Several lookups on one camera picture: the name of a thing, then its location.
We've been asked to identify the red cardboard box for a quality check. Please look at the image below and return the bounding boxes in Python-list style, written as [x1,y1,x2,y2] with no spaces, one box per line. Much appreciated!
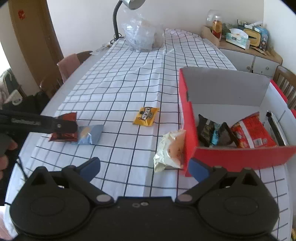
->
[179,67,295,176]

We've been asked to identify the yellow box on cabinet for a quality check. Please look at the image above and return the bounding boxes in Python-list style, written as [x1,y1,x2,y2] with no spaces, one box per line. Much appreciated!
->
[243,28,261,47]

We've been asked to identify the dark brown snack packet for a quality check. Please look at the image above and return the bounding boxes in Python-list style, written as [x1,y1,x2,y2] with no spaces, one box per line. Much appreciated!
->
[217,122,238,146]

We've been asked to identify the pink cloth on chair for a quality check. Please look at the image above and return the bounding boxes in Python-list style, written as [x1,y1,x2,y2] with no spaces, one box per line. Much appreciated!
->
[57,54,81,82]

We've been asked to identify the cream white snack bag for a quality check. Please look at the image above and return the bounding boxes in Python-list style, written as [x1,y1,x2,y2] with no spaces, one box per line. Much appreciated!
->
[154,129,186,173]

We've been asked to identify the silver desk lamp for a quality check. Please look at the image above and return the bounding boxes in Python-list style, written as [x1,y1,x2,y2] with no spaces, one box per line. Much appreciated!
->
[112,0,145,42]

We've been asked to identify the yellow snack packet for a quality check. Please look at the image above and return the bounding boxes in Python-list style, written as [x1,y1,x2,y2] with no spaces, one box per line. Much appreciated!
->
[133,107,159,126]

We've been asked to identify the wooden chair left side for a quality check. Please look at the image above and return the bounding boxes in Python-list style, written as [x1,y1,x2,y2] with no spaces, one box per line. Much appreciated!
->
[40,51,91,98]

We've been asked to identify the tissue box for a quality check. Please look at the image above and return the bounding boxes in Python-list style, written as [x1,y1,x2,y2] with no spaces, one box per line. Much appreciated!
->
[226,29,250,50]

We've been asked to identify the large red snack bag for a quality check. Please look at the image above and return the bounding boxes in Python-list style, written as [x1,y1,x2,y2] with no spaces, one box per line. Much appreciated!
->
[230,112,277,149]

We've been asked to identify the clear plastic bag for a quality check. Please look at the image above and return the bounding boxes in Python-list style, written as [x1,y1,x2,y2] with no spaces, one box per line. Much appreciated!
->
[121,8,165,52]

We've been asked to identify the wooden chair right side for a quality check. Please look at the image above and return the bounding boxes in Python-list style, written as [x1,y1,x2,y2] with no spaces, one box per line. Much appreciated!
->
[273,66,296,110]

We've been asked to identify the orange brown foil snack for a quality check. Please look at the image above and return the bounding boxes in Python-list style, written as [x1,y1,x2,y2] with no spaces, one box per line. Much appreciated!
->
[49,113,78,142]

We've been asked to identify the person left hand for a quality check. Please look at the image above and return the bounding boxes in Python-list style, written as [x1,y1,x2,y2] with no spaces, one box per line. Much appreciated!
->
[0,133,18,179]

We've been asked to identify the white black checkered tablecloth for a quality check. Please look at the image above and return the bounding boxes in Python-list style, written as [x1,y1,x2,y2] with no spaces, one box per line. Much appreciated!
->
[5,30,292,240]

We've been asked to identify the light blue snack packet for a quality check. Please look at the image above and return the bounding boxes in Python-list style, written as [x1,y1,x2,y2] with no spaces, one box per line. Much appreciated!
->
[77,125,104,145]

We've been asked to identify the wooden chair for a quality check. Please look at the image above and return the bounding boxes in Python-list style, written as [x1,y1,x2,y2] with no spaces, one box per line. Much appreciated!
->
[273,66,296,110]
[40,51,91,98]

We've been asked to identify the white wooden cabinet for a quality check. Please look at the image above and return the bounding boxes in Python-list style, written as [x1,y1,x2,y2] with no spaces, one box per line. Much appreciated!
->
[201,26,282,77]

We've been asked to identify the black teal snack packet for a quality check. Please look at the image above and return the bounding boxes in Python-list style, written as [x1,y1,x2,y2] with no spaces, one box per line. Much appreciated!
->
[197,114,222,147]

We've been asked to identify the glass jar orange contents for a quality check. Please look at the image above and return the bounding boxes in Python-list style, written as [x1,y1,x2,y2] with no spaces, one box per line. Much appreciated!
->
[206,9,222,41]

